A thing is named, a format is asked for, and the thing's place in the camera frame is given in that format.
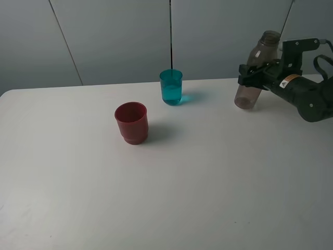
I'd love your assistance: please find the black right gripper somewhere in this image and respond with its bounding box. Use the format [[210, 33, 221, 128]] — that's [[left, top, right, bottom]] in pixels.
[[238, 59, 325, 107]]

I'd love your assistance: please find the smoky transparent plastic bottle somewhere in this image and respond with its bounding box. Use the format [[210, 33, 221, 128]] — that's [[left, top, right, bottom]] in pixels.
[[234, 30, 280, 110]]

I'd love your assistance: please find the teal transparent plastic cup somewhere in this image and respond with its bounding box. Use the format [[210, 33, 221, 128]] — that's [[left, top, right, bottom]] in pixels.
[[159, 69, 183, 106]]

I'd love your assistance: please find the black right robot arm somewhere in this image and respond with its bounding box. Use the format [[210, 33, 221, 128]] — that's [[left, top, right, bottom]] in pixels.
[[238, 60, 332, 122]]

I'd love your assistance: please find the red plastic cup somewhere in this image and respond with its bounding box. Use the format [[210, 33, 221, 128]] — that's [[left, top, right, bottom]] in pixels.
[[114, 102, 149, 145]]

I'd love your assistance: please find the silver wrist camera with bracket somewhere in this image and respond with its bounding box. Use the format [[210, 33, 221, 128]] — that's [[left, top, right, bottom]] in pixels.
[[279, 38, 332, 75]]

